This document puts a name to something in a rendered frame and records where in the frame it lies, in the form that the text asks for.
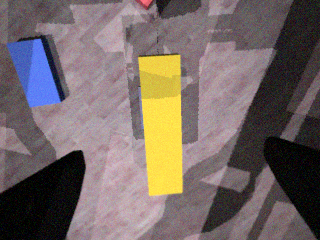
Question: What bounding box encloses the yellow bar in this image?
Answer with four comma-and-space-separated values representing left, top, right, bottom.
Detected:
138, 53, 182, 195

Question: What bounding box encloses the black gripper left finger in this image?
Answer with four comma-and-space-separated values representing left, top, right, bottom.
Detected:
0, 150, 86, 240

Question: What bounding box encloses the red cube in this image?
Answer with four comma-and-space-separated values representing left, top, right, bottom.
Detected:
136, 0, 154, 10

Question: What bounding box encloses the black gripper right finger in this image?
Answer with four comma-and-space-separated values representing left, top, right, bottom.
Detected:
264, 137, 320, 240

